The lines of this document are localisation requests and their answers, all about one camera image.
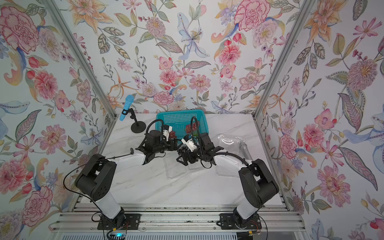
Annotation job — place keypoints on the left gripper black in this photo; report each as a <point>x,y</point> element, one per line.
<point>174,143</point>

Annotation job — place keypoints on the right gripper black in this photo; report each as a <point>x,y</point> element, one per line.
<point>189,153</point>

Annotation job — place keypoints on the clear clamshell container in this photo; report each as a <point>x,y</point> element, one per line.
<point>228,141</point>
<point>176,170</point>

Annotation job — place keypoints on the teal plastic mesh basket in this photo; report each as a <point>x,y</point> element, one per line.
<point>179,119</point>

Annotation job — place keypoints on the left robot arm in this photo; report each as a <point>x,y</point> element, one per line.
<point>96,178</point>

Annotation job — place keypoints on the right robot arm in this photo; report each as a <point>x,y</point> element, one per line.
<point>258,183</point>

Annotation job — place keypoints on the red grape bunch front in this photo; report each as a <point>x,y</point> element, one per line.
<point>172,135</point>

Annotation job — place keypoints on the red grape bunch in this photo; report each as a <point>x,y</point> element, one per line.
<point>172,135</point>
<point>192,129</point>

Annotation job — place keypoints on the black microphone stand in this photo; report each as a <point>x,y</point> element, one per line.
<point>137,126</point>

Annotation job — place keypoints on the red grape bunch back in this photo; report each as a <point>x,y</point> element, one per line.
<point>192,129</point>

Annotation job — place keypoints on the grey microphone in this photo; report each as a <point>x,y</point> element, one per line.
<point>244,149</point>

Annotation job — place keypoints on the blue microphone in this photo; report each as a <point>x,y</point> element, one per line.
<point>128,102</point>

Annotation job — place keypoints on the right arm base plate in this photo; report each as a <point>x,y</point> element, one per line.
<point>235,222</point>

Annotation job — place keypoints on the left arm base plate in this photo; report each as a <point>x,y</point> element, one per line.
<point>132,222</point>

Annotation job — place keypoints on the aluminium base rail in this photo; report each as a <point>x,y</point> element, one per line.
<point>174,219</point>

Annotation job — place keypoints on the left aluminium frame post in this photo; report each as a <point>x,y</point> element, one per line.
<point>68,36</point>

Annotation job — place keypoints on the aluminium frame post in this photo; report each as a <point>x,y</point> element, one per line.
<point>68,36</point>
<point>281,61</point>

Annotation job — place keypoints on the right aluminium frame post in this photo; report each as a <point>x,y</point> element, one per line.
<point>281,61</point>

